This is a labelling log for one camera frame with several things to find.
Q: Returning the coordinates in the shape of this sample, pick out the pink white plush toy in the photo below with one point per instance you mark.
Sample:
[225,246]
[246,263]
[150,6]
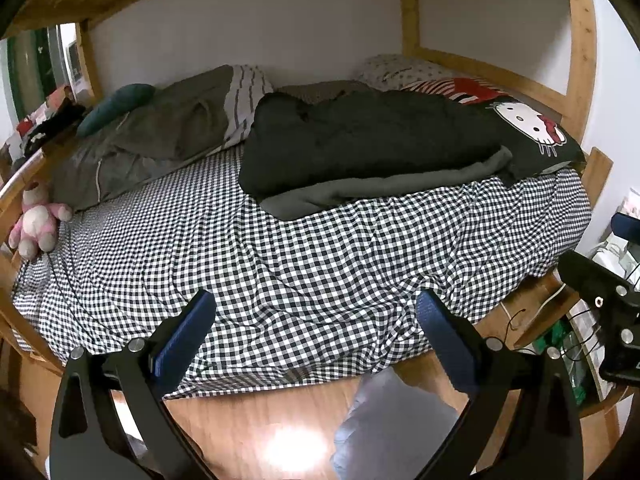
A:
[37,229]

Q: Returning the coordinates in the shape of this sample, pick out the grey striped duvet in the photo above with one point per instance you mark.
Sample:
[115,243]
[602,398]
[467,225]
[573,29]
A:
[184,122]

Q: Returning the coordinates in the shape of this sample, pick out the black white checkered bedsheet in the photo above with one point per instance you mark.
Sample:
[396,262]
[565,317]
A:
[301,302]

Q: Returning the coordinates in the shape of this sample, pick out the clothes pile by window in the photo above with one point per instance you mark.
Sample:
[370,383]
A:
[59,112]

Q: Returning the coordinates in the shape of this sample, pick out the red striped Hello Kitty pillow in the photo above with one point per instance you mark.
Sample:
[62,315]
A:
[538,144]

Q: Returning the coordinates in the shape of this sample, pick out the cluttered side shelf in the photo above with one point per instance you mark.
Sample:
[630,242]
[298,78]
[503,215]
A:
[566,322]

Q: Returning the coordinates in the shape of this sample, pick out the teal pillow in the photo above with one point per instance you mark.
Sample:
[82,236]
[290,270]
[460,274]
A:
[118,104]

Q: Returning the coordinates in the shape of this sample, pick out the dark green large jacket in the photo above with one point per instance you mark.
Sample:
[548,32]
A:
[301,158]

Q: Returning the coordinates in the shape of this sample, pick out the grey floor mat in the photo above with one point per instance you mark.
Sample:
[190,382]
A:
[391,431]

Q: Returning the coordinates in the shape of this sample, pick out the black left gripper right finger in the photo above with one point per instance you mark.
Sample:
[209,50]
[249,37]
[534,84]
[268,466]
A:
[544,438]

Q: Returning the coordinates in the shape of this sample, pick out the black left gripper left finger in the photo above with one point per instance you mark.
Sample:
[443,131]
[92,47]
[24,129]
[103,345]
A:
[110,420]

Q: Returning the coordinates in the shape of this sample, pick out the white dotted pillow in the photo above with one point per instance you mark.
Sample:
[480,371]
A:
[395,71]

